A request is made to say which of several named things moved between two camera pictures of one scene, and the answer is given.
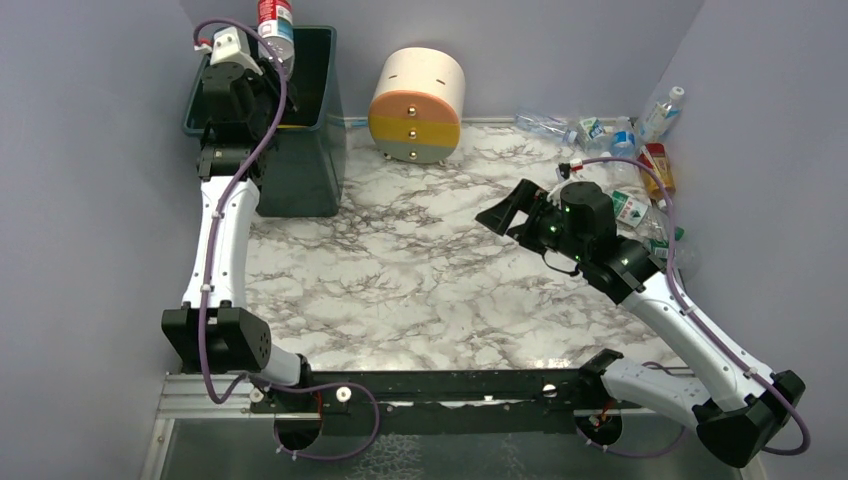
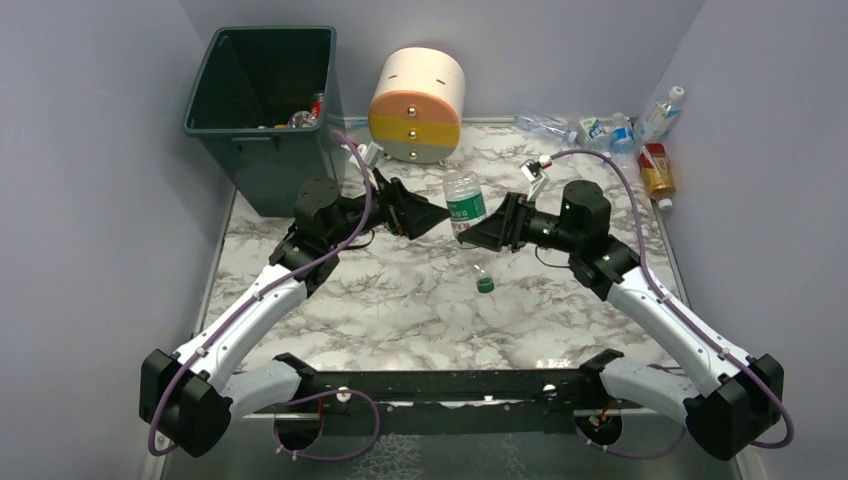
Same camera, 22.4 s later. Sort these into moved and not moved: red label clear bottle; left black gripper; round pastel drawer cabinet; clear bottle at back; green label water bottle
Moved: red label clear bottle; green label water bottle; left black gripper
Not moved: round pastel drawer cabinet; clear bottle at back
